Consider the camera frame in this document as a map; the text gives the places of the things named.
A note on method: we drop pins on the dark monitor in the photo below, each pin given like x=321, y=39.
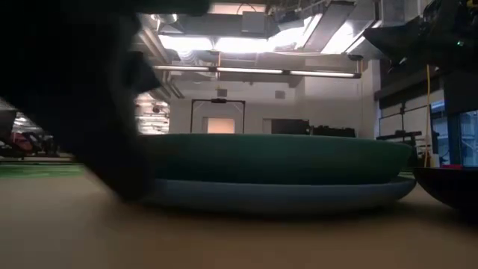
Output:
x=6, y=125

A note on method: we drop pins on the black cabinet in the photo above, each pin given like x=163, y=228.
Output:
x=289, y=127

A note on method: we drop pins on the small red bin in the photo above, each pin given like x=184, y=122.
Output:
x=452, y=166

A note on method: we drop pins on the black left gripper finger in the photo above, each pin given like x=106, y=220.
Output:
x=123, y=168

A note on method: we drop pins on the grey ceiling box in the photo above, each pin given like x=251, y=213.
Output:
x=254, y=22

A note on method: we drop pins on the blue plastic plate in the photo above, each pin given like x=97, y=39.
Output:
x=276, y=196

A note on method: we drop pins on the dark green plastic plate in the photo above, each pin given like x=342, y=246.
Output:
x=276, y=158

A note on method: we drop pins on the clear green plastic plate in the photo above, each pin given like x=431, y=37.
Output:
x=41, y=170
x=406, y=174

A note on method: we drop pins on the black gantry frame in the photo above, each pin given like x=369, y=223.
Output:
x=217, y=108

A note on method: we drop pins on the red plastic plate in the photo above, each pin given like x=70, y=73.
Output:
x=452, y=187

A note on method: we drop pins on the black equipment stand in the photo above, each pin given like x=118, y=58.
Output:
x=401, y=136

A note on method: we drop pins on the silver ceiling air duct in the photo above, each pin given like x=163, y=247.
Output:
x=332, y=30

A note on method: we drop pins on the black folding screen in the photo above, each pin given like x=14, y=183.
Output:
x=333, y=131

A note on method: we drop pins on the long ceiling light strip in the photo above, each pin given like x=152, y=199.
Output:
x=254, y=70

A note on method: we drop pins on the black wall panel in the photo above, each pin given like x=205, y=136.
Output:
x=461, y=93

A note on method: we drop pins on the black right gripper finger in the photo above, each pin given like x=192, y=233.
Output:
x=396, y=39

